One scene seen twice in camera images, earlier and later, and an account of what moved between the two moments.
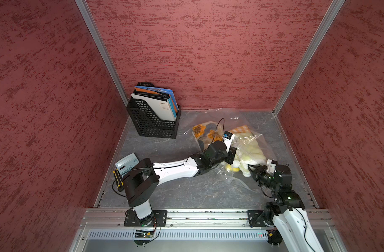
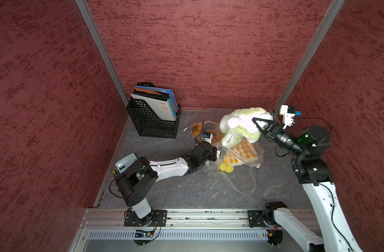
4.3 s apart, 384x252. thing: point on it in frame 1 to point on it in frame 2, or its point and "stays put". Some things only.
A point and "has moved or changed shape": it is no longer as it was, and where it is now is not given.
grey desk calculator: x=126 y=164 stays put
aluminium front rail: x=190 y=220 stays put
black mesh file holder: x=146 y=123 stays put
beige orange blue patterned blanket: x=209 y=131 stays put
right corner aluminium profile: x=331 y=14 stays put
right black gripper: x=263 y=168 to x=275 y=126
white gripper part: x=271 y=165 to x=288 y=113
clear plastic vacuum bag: x=245 y=139 has moved or changed shape
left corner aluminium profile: x=99 y=41 stays put
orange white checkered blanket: x=241 y=129 to x=243 y=153
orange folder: x=147 y=90 stays put
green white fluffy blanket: x=248 y=151 to x=238 y=124
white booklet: x=160 y=107 stays put
